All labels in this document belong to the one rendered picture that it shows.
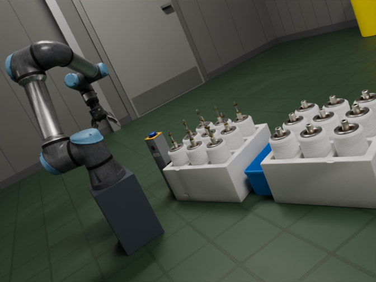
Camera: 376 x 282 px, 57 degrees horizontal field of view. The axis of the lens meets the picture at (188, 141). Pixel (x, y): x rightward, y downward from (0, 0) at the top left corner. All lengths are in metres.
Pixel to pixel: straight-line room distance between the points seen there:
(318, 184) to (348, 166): 0.14
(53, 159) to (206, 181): 0.64
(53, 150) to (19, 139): 2.64
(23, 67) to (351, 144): 1.24
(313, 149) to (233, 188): 0.40
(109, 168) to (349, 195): 0.89
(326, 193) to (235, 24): 3.85
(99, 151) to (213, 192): 0.52
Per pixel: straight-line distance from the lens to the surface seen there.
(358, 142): 1.19
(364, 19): 3.58
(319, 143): 1.23
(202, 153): 1.54
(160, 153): 1.76
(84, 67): 1.73
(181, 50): 4.43
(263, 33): 5.15
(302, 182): 1.29
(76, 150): 1.44
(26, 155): 4.13
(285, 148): 1.29
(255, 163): 1.53
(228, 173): 1.43
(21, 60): 1.58
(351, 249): 1.13
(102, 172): 1.43
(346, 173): 1.21
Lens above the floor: 0.74
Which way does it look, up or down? 17 degrees down
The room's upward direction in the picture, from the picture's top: 25 degrees counter-clockwise
